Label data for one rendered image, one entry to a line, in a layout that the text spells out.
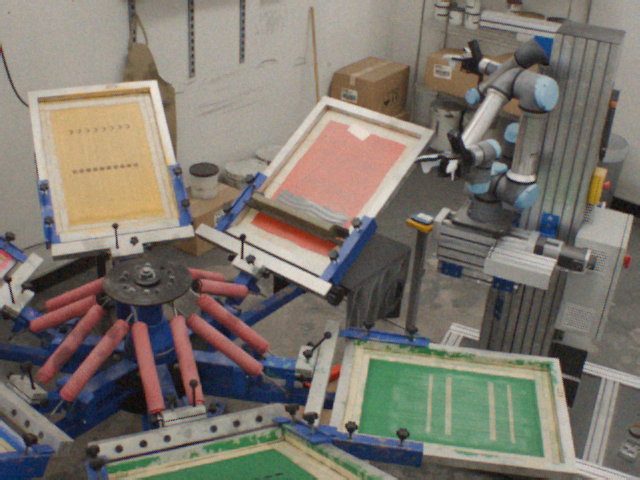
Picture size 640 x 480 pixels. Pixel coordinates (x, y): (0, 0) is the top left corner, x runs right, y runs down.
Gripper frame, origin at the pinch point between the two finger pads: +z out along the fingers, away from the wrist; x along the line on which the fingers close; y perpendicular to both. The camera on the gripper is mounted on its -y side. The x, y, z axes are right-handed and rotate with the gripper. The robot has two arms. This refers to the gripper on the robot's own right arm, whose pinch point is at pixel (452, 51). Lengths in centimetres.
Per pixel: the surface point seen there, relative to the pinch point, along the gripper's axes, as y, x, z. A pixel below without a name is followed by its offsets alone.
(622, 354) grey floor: 177, 57, -94
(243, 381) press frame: 43, -188, -81
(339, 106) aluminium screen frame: 3, -79, -5
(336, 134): 11, -87, -13
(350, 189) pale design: 21, -103, -39
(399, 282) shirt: 80, -78, -43
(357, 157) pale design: 14, -90, -30
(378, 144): 11, -81, -33
